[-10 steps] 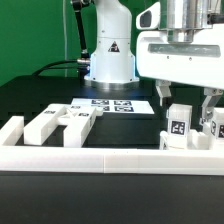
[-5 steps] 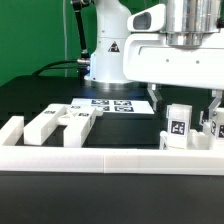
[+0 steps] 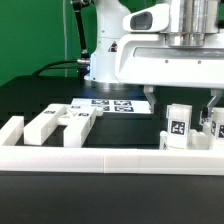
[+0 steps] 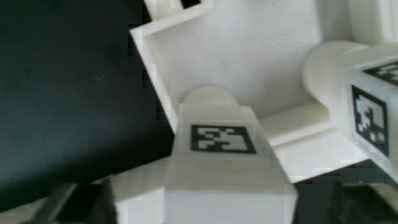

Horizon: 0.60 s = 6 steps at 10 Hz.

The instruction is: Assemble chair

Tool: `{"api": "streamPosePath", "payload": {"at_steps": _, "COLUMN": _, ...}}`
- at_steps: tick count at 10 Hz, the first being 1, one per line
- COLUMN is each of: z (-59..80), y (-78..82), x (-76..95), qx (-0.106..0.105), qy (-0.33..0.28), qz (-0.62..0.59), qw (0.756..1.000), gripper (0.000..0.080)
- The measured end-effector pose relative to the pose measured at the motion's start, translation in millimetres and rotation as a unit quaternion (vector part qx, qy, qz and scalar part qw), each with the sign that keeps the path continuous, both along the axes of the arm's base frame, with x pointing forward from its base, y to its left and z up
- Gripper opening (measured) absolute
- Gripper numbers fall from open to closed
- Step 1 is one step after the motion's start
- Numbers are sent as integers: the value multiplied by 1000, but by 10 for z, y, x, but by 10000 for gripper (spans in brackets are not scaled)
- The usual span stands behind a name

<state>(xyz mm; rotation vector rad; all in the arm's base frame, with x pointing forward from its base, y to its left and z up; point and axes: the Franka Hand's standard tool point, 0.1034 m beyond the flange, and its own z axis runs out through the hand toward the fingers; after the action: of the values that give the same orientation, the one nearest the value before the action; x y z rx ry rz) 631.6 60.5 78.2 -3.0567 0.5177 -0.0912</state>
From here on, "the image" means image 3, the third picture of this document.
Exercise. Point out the white marker sheet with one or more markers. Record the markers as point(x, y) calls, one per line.
point(115, 106)

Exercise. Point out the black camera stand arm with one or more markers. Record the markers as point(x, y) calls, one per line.
point(77, 6)

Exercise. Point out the white chair seat piece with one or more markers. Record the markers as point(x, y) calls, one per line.
point(193, 140)

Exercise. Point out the white chair back piece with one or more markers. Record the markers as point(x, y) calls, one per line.
point(77, 120)

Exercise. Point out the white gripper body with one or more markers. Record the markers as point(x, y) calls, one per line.
point(172, 44)

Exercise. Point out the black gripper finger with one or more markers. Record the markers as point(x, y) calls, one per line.
point(206, 112)
point(149, 94)

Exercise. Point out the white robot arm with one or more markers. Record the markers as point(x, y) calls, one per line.
point(110, 15)

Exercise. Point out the white U-shaped fence frame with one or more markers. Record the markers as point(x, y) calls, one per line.
point(93, 160)

